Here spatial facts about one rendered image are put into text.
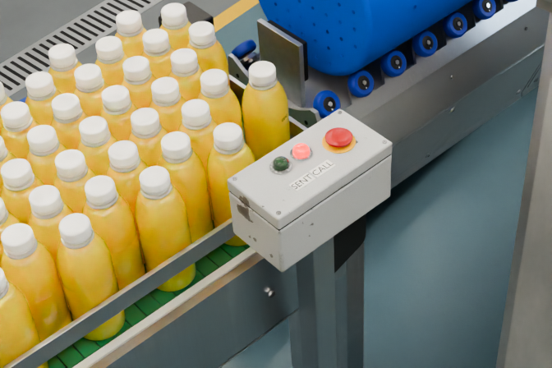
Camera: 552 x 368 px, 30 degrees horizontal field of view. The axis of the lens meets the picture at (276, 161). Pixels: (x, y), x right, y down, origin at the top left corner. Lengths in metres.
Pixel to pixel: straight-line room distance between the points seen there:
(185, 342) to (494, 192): 1.55
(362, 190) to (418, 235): 1.39
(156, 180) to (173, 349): 0.27
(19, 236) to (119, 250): 0.15
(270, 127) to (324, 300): 0.26
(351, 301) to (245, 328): 0.52
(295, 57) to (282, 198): 0.39
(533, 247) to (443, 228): 0.88
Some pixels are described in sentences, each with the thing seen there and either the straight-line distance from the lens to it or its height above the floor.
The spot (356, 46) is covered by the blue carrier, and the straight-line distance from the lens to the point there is 1.59.
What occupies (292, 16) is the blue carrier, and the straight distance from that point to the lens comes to 1.69.
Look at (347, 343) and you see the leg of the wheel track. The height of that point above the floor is 0.30.
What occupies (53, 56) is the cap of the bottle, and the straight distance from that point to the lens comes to 1.57.
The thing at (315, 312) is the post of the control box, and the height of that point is 0.82.
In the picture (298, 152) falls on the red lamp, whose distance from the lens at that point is 1.32.
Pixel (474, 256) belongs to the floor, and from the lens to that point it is 2.70.
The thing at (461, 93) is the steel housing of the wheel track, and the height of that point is 0.84.
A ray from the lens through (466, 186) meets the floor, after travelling 2.87.
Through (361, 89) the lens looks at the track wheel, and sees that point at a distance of 1.65.
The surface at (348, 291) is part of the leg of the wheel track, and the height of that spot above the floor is 0.46.
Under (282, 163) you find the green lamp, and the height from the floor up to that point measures 1.11.
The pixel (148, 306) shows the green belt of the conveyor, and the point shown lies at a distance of 1.44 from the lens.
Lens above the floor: 2.00
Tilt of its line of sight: 43 degrees down
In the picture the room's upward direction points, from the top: 4 degrees counter-clockwise
